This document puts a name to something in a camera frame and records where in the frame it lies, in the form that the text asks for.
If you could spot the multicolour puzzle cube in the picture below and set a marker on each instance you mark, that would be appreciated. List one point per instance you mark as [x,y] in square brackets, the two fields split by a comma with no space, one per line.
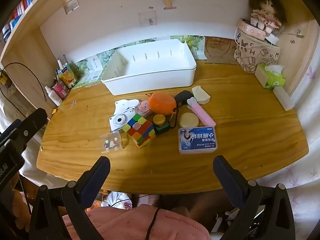
[138,131]

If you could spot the black power adapter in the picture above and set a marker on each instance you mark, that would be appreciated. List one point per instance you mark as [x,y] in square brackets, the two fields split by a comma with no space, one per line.
[182,97]

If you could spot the pink bone-topped comb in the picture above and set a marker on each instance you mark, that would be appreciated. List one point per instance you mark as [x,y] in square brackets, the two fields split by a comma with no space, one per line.
[202,115]

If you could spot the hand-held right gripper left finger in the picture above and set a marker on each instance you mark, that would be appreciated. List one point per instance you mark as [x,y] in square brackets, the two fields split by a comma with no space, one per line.
[98,175]

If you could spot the small white carton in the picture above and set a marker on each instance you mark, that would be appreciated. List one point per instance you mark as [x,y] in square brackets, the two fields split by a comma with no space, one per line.
[95,68]

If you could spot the white printed plastic bag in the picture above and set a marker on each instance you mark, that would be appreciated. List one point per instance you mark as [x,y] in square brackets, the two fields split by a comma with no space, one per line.
[117,200]

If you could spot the white instant camera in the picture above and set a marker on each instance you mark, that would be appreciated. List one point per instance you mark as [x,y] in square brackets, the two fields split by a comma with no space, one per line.
[119,121]

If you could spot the orange fruit print carton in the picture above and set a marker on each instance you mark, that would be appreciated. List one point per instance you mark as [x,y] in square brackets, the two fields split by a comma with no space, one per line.
[67,76]

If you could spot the small clear bead box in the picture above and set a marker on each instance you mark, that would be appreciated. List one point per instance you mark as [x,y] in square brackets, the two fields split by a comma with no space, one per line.
[111,142]

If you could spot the brown drawn paper card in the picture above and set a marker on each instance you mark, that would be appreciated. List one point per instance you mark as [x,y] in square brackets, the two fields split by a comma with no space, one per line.
[220,48]

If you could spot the pink dotted box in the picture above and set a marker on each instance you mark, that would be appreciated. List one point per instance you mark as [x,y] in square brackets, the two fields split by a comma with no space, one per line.
[251,30]

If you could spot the green grape print paper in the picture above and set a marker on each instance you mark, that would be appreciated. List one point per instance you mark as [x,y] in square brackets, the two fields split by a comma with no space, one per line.
[82,67]

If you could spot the clear wall pouch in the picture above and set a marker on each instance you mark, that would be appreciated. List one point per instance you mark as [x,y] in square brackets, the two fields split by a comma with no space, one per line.
[148,19]

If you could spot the pink label clear tape dispenser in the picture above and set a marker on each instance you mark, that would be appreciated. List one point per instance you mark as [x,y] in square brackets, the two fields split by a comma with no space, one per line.
[144,108]

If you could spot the person's left forearm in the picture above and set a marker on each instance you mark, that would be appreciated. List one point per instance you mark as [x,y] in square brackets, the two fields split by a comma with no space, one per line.
[20,205]

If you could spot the brown-haired rag doll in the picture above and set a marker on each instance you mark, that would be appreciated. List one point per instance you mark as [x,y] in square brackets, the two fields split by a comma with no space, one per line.
[266,7]

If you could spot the pink fleece garment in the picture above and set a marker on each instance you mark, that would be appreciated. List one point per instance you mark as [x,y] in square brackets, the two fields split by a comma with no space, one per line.
[125,225]

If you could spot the white plastic storage bin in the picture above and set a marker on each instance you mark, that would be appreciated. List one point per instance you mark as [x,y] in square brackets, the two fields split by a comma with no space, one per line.
[150,62]

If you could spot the yellow cartoon wall hook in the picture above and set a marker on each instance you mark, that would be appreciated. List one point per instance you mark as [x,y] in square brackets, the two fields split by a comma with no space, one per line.
[168,2]

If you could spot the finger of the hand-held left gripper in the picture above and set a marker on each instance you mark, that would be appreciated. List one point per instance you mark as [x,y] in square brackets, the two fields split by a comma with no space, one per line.
[27,127]

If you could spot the orange silicone case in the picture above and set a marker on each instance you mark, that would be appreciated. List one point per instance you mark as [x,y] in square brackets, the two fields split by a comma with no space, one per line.
[161,103]

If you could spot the green tissue pack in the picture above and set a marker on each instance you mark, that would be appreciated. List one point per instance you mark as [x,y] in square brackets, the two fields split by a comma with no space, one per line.
[271,78]

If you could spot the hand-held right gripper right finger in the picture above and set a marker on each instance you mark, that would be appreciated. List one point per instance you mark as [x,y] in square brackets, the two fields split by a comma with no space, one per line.
[225,177]

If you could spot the beige wedge-shaped box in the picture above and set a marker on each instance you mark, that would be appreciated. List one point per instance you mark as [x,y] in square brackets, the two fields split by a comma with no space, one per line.
[201,95]

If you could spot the clear acrylic wall hook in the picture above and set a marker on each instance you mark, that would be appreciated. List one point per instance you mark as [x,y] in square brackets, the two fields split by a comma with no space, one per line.
[71,3]

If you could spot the black carabiner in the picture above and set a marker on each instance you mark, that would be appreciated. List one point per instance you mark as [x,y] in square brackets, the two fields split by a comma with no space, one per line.
[175,125]

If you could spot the row of books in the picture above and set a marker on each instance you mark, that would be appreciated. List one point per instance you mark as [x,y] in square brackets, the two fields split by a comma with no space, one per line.
[20,12]

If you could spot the pink printed pack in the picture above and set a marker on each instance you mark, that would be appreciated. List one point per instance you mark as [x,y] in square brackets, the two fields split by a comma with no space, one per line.
[60,90]

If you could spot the translucent white plastic box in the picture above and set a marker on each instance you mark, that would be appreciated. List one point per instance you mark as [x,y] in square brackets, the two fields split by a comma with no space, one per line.
[283,98]

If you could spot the metal wall hook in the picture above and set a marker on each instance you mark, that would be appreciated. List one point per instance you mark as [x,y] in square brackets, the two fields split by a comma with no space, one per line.
[298,33]

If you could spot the white tube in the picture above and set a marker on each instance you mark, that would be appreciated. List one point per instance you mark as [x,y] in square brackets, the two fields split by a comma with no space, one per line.
[60,63]

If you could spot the white plastic bottle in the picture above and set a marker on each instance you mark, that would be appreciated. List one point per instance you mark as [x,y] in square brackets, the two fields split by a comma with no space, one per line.
[53,97]

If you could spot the round cream compact tin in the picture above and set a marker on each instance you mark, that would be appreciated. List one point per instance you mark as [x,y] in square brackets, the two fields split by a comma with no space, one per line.
[189,120]

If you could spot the white round device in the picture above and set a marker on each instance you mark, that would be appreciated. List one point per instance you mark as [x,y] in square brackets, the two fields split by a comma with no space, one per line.
[273,39]

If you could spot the printed canvas tote bag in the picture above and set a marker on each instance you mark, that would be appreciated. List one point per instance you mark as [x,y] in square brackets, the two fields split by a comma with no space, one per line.
[250,55]

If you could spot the white floral cloth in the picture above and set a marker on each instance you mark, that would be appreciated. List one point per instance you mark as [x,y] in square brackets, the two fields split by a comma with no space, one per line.
[310,130]

